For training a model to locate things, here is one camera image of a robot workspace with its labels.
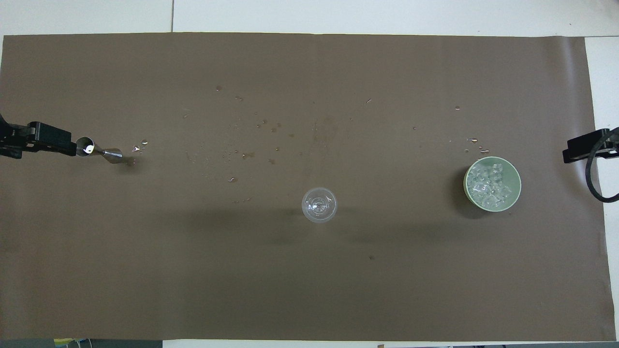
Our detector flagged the clear ice cubes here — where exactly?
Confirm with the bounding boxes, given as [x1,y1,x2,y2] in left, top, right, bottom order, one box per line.
[468,162,513,209]

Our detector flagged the clear plastic cup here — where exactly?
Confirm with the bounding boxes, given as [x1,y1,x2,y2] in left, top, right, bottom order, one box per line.
[301,187,338,223]

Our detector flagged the silver double-ended jigger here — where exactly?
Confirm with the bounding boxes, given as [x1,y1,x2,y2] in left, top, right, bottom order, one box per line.
[76,137,123,165]

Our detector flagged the light green bowl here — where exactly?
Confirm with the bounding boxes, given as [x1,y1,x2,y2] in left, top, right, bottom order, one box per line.
[463,156,522,213]

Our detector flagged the black cable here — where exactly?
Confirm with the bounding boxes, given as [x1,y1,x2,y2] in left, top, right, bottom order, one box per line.
[585,127,619,203]

